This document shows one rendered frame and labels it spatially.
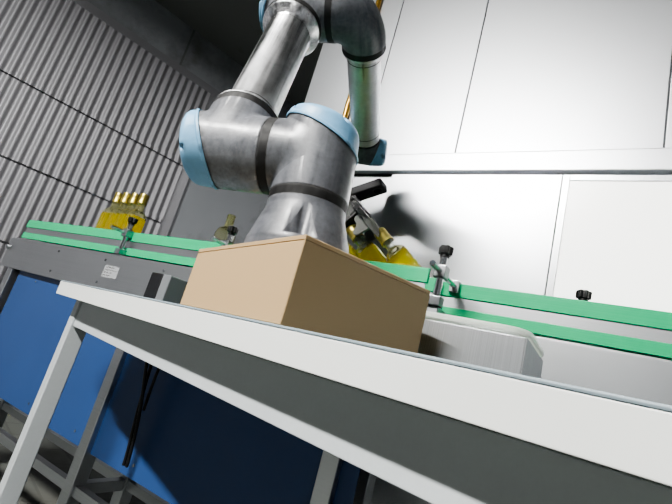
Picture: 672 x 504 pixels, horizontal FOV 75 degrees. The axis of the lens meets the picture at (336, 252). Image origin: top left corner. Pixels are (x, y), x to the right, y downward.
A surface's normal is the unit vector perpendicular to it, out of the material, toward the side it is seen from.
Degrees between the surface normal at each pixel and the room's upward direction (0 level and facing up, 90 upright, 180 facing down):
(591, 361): 90
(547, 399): 90
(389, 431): 90
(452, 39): 90
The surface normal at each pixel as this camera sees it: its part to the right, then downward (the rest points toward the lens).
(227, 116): 0.00, -0.58
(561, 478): -0.68, -0.36
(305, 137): -0.13, -0.29
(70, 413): -0.47, -0.34
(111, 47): 0.68, 0.00
